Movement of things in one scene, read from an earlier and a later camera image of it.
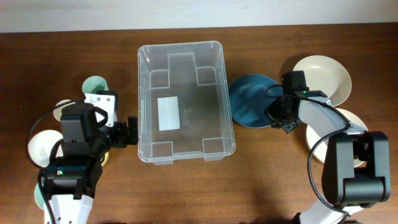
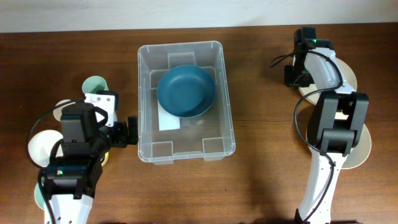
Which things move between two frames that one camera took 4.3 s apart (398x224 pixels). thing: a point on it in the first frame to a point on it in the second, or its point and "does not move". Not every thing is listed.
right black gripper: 269,112 to 289,80
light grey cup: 58,112 does not move
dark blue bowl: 248,99 to 186,91
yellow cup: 106,158 does not move
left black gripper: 122,138 does not move
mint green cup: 92,83 does not move
